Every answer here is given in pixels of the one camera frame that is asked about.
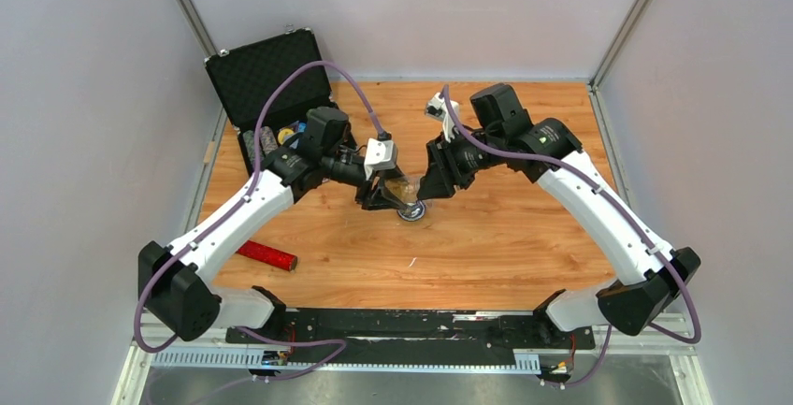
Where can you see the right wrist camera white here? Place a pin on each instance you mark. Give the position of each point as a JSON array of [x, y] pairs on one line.
[[437, 108]]

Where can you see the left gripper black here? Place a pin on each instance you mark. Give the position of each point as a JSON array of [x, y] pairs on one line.
[[380, 198]]

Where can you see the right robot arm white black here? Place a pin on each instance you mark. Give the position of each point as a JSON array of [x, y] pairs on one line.
[[649, 272]]

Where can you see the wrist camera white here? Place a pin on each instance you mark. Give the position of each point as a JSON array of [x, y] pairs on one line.
[[381, 155], [437, 108]]

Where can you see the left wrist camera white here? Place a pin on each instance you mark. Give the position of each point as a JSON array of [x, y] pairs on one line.
[[381, 155]]

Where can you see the green chip stack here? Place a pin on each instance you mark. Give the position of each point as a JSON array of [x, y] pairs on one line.
[[248, 145]]

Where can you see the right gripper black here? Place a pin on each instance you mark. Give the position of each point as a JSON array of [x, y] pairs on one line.
[[442, 172]]

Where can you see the black poker chip case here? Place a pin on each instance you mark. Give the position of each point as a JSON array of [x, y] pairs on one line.
[[244, 78]]

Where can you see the yellow dealer button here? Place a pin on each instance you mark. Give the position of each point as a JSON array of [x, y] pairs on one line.
[[284, 134]]

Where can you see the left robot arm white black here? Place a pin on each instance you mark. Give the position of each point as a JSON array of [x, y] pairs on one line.
[[175, 281]]

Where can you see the clear pill bottle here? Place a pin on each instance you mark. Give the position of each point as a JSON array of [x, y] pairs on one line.
[[405, 189]]

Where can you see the purple chip stack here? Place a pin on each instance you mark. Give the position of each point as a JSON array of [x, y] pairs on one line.
[[268, 142]]

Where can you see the red glitter tube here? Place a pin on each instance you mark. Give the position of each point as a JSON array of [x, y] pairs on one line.
[[268, 255]]

